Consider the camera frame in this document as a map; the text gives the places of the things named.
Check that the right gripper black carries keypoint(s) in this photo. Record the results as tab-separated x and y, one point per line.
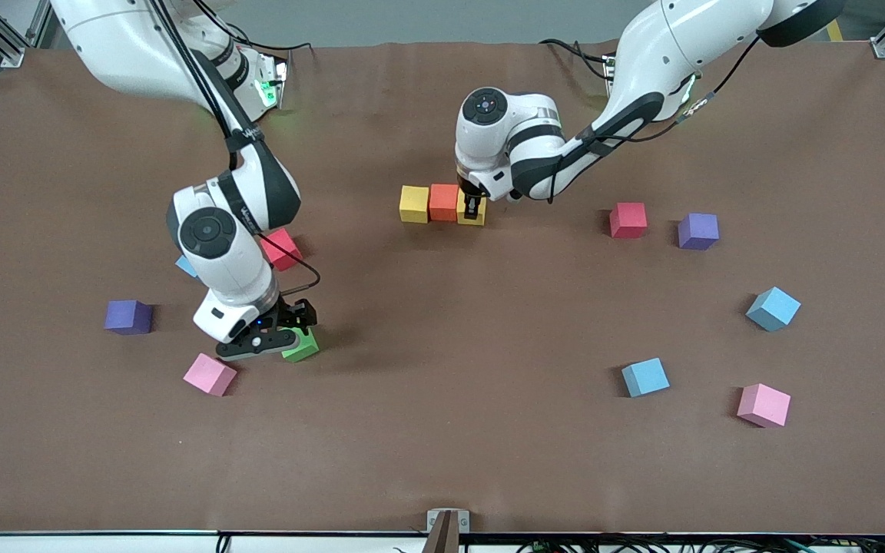
290	313

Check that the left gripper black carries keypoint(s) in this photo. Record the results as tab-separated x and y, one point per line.
471	203

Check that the yellow foam cube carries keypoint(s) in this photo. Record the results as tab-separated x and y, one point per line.
460	216
414	204

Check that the orange foam cube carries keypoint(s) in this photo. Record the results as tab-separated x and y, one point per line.
443	202

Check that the green foam cube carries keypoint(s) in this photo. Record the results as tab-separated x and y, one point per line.
304	349

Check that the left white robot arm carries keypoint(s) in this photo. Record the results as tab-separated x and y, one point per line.
650	54

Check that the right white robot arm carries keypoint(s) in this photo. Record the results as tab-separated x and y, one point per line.
220	253

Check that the pink foam cube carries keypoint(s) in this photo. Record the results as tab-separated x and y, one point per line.
209	374
763	405

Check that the light blue foam cube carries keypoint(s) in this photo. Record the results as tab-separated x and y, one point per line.
773	309
645	376
183	266

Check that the rose red foam cube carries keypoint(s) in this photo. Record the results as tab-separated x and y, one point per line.
628	220

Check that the dark purple foam cube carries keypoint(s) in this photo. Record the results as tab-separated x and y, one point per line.
127	316

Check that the brown table mat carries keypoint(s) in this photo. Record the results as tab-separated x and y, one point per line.
442	445

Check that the violet foam cube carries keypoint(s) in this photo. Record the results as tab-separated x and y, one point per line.
697	230

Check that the metal table edge bracket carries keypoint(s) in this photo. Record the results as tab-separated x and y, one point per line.
448	530

